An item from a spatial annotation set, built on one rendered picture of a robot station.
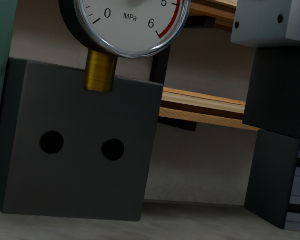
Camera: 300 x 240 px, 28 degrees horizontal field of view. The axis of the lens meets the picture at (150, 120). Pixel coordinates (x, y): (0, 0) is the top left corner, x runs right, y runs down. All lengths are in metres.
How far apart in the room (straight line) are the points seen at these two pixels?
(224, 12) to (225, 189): 1.21
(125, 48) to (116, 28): 0.01
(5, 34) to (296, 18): 0.32
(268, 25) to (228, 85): 2.89
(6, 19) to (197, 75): 3.05
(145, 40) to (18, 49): 2.62
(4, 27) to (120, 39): 0.08
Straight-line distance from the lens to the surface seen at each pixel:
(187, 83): 3.33
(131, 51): 0.29
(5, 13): 0.34
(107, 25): 0.29
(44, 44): 2.95
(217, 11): 2.81
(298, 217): 0.60
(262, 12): 0.63
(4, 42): 0.34
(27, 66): 0.31
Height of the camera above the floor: 0.62
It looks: 3 degrees down
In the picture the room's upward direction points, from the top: 10 degrees clockwise
